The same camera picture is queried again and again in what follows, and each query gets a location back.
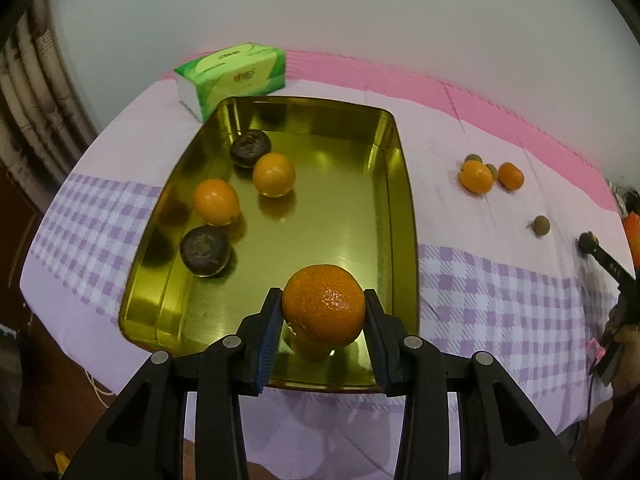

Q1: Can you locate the purple checked tablecloth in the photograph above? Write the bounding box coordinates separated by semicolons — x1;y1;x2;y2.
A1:
20;62;638;480

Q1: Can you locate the white cable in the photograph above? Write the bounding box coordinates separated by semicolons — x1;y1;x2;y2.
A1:
82;367;118;408

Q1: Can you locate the dark mangosteen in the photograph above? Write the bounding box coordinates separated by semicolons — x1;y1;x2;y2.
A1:
229;130;272;168
180;225;233;277

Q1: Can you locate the orange mandarin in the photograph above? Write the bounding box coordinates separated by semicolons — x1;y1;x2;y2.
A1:
459;160;494;196
498;162;525;191
252;152;297;198
281;264;367;348
193;178;241;226

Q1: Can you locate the orange plastic bag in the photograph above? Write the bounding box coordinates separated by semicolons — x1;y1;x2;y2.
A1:
622;212;640;261

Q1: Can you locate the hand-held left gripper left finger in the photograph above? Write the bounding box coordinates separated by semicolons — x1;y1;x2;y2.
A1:
62;287;285;480

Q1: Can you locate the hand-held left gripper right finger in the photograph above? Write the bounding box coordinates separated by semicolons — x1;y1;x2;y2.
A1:
363;288;583;480

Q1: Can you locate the striped curtain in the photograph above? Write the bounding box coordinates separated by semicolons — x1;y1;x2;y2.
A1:
0;0;98;176

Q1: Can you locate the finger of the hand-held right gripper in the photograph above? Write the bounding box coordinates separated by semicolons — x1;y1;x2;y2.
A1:
577;231;638;281

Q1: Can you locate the green tissue pack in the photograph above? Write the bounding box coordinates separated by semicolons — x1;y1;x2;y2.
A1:
173;42;287;123

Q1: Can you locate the gold tin box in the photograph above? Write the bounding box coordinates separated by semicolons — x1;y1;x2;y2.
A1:
117;96;420;393

